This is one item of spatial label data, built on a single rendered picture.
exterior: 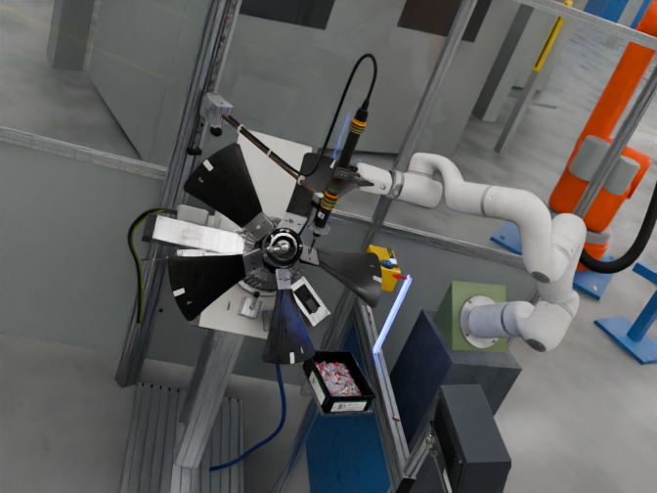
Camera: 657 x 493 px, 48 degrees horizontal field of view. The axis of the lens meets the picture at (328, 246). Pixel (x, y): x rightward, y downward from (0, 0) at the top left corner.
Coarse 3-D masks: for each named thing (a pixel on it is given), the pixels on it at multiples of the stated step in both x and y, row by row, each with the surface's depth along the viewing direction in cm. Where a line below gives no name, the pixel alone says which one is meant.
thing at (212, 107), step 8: (208, 96) 255; (216, 96) 257; (208, 104) 253; (216, 104) 251; (224, 104) 253; (200, 112) 256; (208, 112) 253; (216, 112) 251; (224, 112) 253; (208, 120) 254; (216, 120) 253; (224, 120) 255
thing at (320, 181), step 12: (312, 156) 241; (324, 156) 240; (300, 168) 240; (312, 168) 239; (324, 168) 237; (312, 180) 237; (324, 180) 235; (300, 192) 236; (324, 192) 233; (288, 204) 235; (300, 204) 233
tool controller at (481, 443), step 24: (456, 408) 181; (480, 408) 182; (432, 432) 194; (456, 432) 175; (480, 432) 175; (456, 456) 173; (480, 456) 169; (504, 456) 169; (456, 480) 173; (480, 480) 170; (504, 480) 171
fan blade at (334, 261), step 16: (320, 256) 232; (336, 256) 236; (352, 256) 240; (368, 256) 243; (336, 272) 230; (352, 272) 233; (368, 272) 237; (352, 288) 229; (368, 288) 232; (368, 304) 230
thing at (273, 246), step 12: (276, 228) 234; (288, 228) 224; (264, 240) 224; (276, 240) 222; (288, 240) 223; (300, 240) 224; (264, 252) 223; (276, 252) 221; (288, 252) 223; (300, 252) 223; (264, 264) 231; (276, 264) 222; (288, 264) 222
